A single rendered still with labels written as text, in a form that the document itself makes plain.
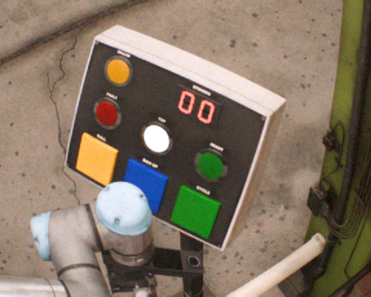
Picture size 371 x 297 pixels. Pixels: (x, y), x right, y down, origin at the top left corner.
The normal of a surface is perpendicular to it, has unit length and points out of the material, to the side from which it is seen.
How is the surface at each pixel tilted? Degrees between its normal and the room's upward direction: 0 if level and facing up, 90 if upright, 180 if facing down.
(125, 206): 0
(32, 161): 0
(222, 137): 60
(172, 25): 0
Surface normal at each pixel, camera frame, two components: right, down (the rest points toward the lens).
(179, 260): 0.47, -0.51
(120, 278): -0.02, -0.52
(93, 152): -0.45, 0.37
